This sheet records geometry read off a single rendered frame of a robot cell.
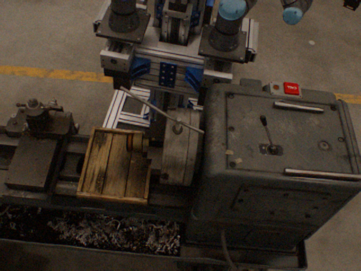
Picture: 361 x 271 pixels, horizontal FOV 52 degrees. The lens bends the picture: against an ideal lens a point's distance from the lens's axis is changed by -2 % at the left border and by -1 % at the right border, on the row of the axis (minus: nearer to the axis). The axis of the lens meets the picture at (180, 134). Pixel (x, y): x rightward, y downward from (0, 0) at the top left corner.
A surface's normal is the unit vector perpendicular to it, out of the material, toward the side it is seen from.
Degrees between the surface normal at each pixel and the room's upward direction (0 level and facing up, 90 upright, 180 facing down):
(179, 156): 47
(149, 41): 0
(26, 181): 0
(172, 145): 34
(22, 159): 0
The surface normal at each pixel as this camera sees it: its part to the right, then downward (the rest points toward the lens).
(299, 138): 0.10, -0.58
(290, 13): -0.50, 0.68
